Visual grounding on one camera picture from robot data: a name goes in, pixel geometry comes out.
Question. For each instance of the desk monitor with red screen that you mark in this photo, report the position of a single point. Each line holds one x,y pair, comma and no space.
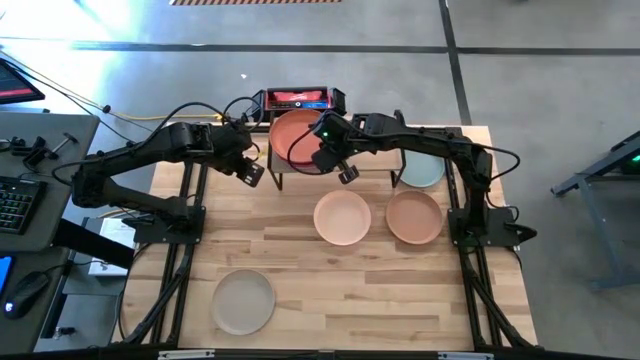
15,82

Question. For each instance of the blue-lit phone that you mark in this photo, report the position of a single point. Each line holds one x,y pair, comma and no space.
4,275

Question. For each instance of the grey side desk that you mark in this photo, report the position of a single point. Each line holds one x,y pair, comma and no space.
82,127

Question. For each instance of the black backlit keyboard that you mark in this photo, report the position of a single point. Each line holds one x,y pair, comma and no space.
17,205

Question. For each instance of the terracotta plate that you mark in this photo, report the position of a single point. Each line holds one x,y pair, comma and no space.
414,217

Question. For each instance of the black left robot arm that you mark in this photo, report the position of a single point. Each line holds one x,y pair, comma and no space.
185,140

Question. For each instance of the light grey plate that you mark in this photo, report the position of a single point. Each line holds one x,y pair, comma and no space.
242,302

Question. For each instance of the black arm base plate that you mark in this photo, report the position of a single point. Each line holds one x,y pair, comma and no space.
197,235
457,237

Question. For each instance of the wooden shelf with black legs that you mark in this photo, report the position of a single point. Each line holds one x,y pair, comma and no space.
380,160

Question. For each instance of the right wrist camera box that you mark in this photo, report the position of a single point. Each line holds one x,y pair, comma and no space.
348,174

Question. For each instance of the black diagonal beam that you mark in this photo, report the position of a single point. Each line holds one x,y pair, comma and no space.
90,245

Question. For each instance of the red and black tool case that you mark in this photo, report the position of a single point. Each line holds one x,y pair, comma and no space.
300,98

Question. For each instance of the grey metal stand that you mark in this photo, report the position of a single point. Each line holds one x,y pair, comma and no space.
575,184

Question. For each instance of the silver rail bracket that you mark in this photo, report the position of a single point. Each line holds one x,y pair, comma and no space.
185,355
465,356

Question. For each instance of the black aluminium table frame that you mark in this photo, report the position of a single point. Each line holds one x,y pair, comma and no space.
451,195

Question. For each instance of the black clamp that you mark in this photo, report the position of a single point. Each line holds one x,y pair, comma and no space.
30,150

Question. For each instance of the white paper sheet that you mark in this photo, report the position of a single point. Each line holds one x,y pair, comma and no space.
112,232

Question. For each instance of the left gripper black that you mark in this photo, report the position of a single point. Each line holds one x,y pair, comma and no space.
232,147

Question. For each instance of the black front rail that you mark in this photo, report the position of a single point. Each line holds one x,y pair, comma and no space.
320,356

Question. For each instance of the pink-red plate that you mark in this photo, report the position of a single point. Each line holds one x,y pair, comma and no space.
292,135

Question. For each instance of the pale teal plate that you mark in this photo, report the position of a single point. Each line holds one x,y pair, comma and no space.
425,170

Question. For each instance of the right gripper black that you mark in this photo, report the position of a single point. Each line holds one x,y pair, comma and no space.
336,131

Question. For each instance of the black computer mouse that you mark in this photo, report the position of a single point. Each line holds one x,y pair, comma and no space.
25,295

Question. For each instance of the pale peach plate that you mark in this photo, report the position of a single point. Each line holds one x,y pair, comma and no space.
342,217

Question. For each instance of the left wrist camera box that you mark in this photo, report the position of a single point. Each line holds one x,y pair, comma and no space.
251,173

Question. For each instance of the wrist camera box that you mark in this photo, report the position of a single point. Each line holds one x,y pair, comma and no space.
348,174
251,173

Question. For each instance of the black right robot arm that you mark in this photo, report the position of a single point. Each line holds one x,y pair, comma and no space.
420,137

